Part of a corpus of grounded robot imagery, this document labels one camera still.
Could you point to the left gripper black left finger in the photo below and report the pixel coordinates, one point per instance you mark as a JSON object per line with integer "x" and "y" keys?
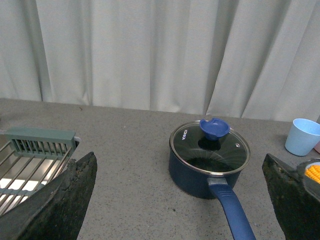
{"x": 56, "y": 211}

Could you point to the metal dish rack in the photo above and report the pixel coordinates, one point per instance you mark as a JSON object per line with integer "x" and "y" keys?
{"x": 29, "y": 159}

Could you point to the light blue plate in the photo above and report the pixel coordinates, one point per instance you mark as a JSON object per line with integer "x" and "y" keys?
{"x": 312, "y": 187}

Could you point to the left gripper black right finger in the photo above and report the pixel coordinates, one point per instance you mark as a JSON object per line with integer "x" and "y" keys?
{"x": 295, "y": 198}

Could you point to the yellow corn cob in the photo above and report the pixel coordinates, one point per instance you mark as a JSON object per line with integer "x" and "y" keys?
{"x": 313, "y": 172}

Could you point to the dark blue saucepan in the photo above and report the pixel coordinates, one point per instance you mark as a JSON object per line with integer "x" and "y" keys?
{"x": 210, "y": 186}

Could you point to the glass lid blue knob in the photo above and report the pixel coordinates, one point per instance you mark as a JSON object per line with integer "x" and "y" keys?
{"x": 210, "y": 147}

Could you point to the white curtain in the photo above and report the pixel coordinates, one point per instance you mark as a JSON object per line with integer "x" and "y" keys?
{"x": 256, "y": 59}

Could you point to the light blue cup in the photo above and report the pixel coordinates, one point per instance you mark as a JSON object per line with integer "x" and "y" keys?
{"x": 303, "y": 136}

